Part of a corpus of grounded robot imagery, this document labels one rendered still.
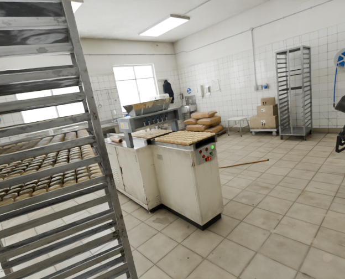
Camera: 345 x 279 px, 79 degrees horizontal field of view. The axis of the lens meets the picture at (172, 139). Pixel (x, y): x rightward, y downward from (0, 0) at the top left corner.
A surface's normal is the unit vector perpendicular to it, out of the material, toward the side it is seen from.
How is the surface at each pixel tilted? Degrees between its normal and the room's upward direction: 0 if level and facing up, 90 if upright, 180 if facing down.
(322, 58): 90
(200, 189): 90
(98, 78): 90
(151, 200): 90
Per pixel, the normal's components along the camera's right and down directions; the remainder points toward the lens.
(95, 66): 0.68, 0.04
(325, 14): -0.72, 0.26
